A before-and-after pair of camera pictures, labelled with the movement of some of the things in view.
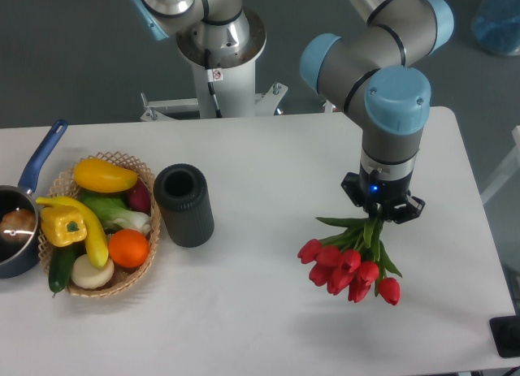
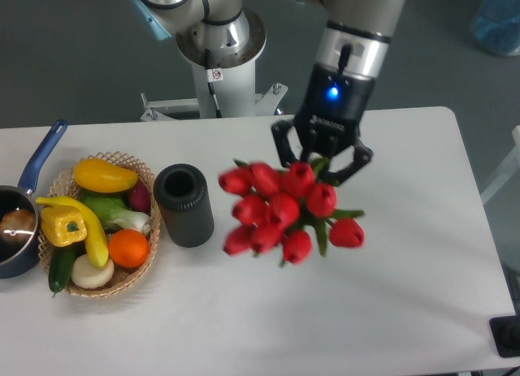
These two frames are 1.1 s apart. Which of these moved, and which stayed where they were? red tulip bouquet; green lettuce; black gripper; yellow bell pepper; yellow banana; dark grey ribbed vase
Moved: red tulip bouquet; black gripper
Stayed: green lettuce; yellow bell pepper; yellow banana; dark grey ribbed vase
